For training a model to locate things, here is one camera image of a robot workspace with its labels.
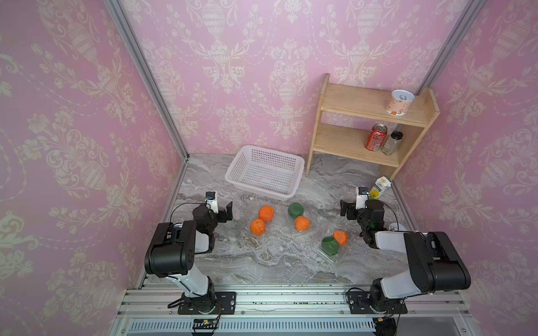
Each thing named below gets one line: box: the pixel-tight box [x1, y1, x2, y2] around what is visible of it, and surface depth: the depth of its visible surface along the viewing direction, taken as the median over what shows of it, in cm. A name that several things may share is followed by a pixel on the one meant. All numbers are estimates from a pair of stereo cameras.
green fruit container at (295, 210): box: [287, 202, 305, 219], surface depth 96 cm
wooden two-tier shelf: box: [305, 73, 440, 180], surface depth 89 cm
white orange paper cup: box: [385, 89, 416, 117], surface depth 74 cm
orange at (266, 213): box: [258, 205, 275, 223], surface depth 93 cm
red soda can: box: [364, 123, 389, 152], surface depth 89 cm
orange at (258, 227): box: [250, 217, 266, 236], surface depth 89 cm
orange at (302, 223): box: [294, 215, 311, 231], surface depth 91 cm
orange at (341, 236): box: [333, 229, 349, 247], surface depth 87 cm
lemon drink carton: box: [369, 175, 392, 200], surface depth 96 cm
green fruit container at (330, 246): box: [320, 236, 340, 256], surface depth 83 cm
